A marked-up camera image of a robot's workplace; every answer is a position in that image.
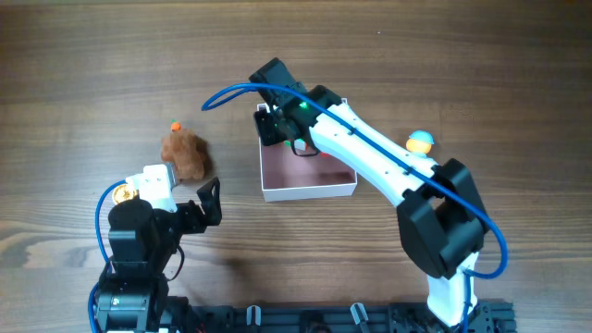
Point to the brown plush toy with carrot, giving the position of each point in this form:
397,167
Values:
186,151

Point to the white box with pink interior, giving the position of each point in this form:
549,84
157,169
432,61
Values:
286,176

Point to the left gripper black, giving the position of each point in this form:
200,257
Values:
195,221

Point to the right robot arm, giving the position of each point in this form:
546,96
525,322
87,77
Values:
441,217

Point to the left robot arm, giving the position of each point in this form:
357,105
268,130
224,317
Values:
131,294

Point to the yellow round lemon slice toy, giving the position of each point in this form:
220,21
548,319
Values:
123,192

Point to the multicoloured puzzle cube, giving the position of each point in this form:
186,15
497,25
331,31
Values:
298,144

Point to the orange duck toy blue cap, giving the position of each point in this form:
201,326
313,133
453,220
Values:
420,142

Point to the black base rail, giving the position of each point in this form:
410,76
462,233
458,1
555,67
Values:
392,318

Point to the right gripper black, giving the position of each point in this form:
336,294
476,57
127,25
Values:
267,138

